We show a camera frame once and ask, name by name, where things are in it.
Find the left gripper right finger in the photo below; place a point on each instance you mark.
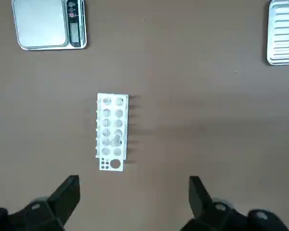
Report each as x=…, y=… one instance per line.
x=214, y=219

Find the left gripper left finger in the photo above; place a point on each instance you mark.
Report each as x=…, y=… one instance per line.
x=45, y=216

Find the clear glass test tube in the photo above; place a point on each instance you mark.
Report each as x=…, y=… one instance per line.
x=116, y=139

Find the white test tube rack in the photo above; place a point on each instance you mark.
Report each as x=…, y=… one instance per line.
x=112, y=115

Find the silver digital scale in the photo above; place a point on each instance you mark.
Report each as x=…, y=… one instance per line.
x=38, y=24

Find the ribbed metal tray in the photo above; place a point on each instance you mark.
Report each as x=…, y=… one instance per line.
x=284, y=31

